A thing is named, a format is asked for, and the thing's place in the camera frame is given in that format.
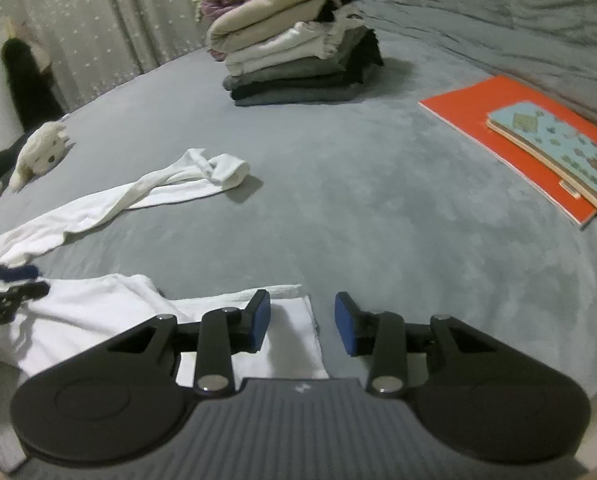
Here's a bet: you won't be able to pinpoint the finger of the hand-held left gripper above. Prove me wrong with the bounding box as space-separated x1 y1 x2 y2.
0 281 52 331
0 260 42 285

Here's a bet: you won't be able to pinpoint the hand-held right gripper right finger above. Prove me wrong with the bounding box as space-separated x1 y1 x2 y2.
333 291 484 396

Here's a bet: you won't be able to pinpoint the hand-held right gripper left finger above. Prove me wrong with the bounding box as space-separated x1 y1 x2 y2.
106 289 272 395

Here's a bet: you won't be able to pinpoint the white long pants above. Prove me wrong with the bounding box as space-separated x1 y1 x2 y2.
0 148 330 478

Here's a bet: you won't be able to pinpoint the stack of folded clothes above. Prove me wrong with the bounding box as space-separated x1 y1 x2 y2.
206 0 385 107

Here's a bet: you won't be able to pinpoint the white stuffed toy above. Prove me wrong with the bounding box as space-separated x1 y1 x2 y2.
0 121 72 218

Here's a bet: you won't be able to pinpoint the grey bed blanket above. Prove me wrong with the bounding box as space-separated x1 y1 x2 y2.
0 25 597 480

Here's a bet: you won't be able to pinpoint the orange book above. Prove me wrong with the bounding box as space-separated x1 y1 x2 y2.
419 75 597 227

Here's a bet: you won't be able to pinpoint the grey dotted curtain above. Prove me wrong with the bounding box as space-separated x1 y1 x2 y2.
0 0 220 113

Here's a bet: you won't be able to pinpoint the light blue patterned book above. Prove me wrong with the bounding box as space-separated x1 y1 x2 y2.
486 100 597 222

